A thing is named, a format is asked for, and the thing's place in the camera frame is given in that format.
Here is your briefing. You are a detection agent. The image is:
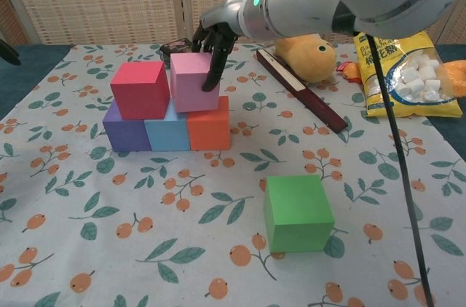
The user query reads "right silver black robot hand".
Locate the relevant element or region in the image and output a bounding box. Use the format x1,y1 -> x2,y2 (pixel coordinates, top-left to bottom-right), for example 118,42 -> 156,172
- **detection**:
191,0 -> 245,92

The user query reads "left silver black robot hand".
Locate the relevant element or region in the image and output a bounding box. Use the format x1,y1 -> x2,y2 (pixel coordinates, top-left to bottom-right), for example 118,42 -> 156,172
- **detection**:
0,39 -> 21,66

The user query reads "pink foam cube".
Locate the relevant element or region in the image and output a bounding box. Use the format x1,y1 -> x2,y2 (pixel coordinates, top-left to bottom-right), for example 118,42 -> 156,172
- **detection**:
170,52 -> 221,113

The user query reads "red foam cube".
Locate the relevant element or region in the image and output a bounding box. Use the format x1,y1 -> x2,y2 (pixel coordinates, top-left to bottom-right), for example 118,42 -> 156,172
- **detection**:
110,60 -> 171,121

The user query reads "orange foam cube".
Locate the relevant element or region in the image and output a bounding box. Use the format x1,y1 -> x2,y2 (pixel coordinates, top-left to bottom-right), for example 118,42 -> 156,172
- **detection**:
186,95 -> 232,151

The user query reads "purple foam cube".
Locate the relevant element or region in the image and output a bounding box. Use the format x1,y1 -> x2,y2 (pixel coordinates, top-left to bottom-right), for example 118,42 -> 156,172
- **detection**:
102,98 -> 153,152

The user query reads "black metal tin can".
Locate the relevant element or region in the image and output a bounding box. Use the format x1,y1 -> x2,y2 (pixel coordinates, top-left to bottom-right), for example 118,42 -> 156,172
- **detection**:
159,38 -> 194,68

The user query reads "yellow plush chick toy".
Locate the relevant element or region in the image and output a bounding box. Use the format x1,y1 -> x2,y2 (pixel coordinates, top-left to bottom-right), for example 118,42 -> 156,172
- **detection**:
272,33 -> 338,84

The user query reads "light blue foam cube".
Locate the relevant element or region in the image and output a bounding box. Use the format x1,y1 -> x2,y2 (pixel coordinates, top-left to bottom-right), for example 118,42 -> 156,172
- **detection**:
144,103 -> 192,151

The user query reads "dark red folded fan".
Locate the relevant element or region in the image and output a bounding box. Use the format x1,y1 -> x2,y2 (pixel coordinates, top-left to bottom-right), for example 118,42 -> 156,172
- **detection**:
256,48 -> 349,133

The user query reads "yellow marshmallow bag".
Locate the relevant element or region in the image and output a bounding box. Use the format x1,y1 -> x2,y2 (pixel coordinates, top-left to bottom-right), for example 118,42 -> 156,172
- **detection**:
352,30 -> 463,119

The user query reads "floral print tablecloth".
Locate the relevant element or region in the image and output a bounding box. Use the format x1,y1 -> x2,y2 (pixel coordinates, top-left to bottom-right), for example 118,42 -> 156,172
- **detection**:
0,43 -> 466,307

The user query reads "green foam cube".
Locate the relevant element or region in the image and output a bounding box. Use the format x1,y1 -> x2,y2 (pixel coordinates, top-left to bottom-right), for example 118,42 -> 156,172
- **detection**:
263,175 -> 335,254

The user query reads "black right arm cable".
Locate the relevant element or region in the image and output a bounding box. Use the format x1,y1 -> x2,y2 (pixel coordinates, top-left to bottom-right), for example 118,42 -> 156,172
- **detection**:
250,0 -> 436,307

